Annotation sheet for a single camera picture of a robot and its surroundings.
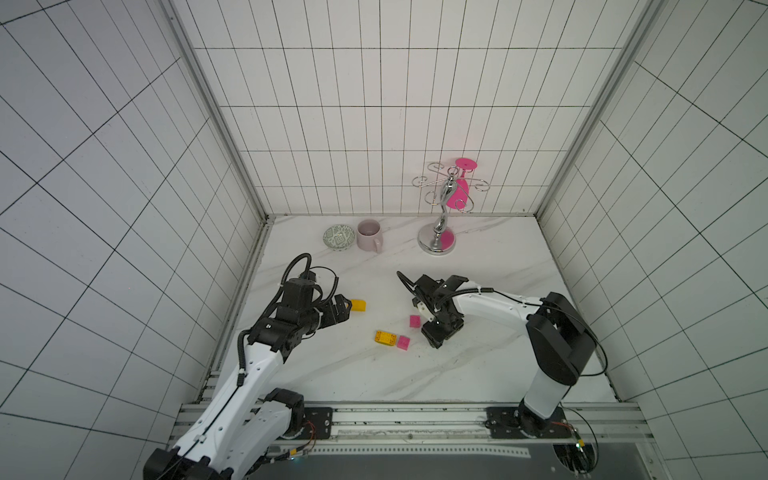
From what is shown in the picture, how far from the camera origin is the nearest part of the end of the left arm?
27.1 inches

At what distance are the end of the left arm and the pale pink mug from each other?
350 mm

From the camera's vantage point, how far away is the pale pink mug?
3.46 feet
